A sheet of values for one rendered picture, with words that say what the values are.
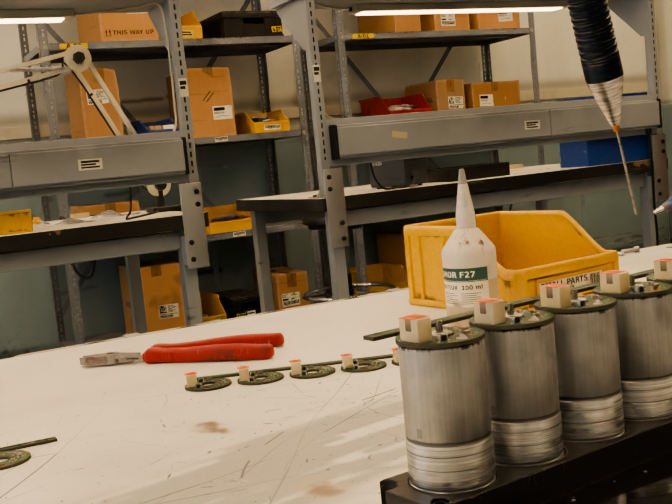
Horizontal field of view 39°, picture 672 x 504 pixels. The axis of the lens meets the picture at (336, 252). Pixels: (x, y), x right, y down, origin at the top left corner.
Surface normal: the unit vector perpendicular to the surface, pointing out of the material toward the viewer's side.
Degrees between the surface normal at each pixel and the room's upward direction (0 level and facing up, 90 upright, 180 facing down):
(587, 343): 90
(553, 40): 90
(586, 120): 90
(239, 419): 0
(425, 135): 90
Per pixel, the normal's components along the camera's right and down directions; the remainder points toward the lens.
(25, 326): 0.45, 0.04
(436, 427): -0.38, 0.13
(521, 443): -0.13, 0.11
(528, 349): 0.22, 0.07
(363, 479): -0.10, -0.99
